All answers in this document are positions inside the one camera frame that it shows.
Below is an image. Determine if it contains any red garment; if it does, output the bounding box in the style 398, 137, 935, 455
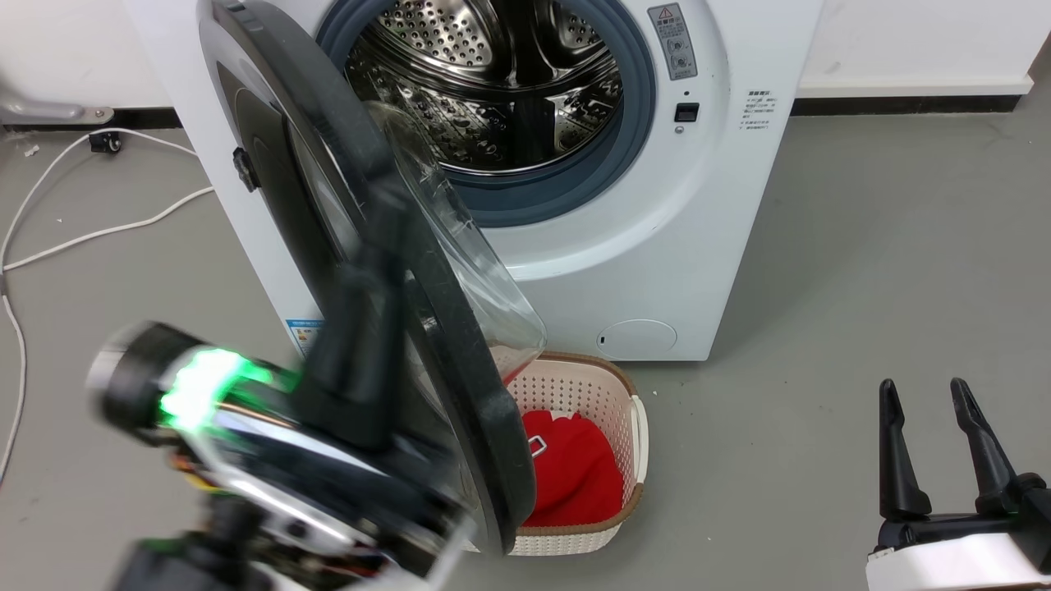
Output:
519, 410, 626, 529

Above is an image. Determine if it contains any white woven laundry basket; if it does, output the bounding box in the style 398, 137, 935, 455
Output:
466, 351, 650, 558

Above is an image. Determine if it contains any grey-blue rubber door gasket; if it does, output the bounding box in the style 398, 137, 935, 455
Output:
315, 0, 659, 230

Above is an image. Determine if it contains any blue energy label sticker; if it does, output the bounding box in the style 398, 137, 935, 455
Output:
285, 318, 326, 359

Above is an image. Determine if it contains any grey metal floor bracket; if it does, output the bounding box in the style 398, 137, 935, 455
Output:
0, 89, 117, 126

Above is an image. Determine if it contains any white power cable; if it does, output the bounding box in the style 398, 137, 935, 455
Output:
0, 126, 200, 257
0, 186, 216, 487

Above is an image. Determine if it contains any perforated steel washer drum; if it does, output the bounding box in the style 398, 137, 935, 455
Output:
344, 0, 625, 176

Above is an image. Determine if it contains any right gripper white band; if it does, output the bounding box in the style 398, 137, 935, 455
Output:
865, 377, 1051, 591

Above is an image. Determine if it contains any small printed text label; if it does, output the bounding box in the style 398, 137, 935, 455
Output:
738, 88, 773, 133

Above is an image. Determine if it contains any white front-load washing machine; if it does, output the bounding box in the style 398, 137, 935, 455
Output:
123, 0, 824, 363

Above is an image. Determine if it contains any black-rimmed glass washer door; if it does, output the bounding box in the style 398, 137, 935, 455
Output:
197, 0, 549, 558

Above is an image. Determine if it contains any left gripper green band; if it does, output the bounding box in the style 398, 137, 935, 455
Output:
85, 190, 473, 579

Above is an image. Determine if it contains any black baseboard strip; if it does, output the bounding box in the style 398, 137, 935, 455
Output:
791, 95, 1024, 117

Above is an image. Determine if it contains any grey warning sticker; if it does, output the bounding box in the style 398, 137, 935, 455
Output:
647, 2, 700, 82

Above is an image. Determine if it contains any round white filter cover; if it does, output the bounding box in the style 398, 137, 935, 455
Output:
596, 318, 679, 360

